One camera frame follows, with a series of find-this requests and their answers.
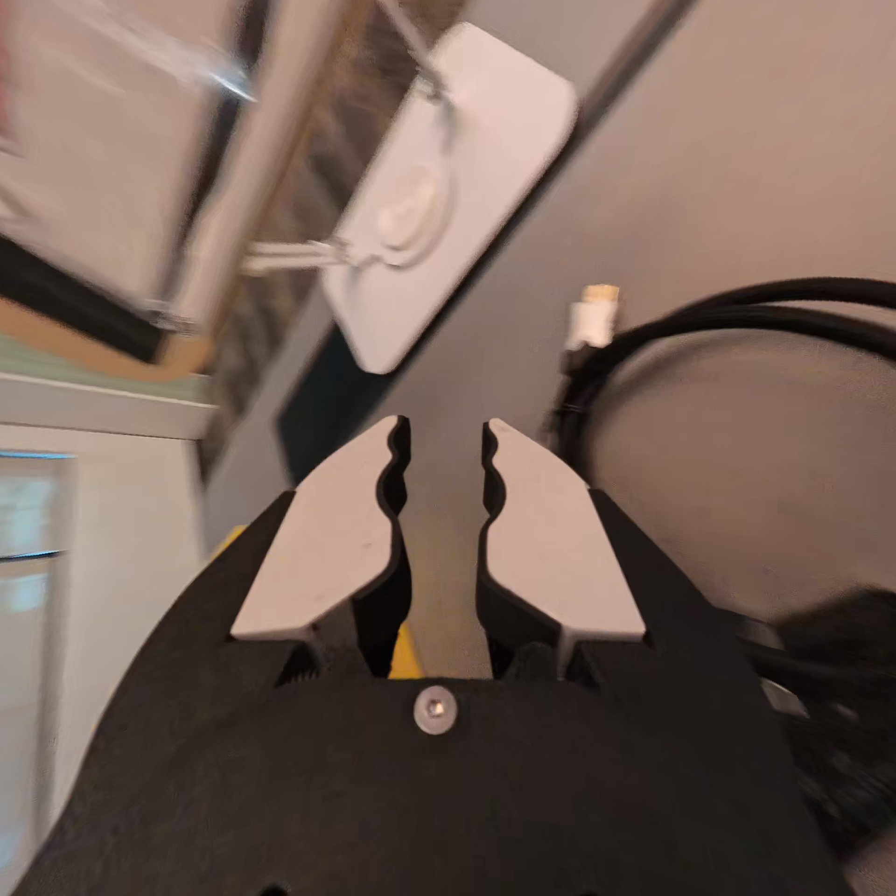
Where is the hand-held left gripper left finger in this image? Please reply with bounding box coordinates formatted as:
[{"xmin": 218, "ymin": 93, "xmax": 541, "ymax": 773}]
[{"xmin": 230, "ymin": 416, "xmax": 414, "ymax": 679}]

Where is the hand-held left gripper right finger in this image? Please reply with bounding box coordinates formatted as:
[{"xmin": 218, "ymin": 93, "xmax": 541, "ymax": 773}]
[{"xmin": 476, "ymin": 417, "xmax": 646, "ymax": 680}]

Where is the yellow plastic bin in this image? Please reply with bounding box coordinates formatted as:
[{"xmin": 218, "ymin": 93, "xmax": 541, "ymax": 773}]
[{"xmin": 217, "ymin": 521, "xmax": 425, "ymax": 680}]

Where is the black braided hdmi cable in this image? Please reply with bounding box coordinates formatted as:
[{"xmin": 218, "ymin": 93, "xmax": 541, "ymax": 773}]
[{"xmin": 542, "ymin": 279, "xmax": 896, "ymax": 491}]

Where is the white plate with round button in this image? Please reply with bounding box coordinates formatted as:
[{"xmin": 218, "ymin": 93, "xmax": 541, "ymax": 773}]
[{"xmin": 322, "ymin": 21, "xmax": 579, "ymax": 376}]

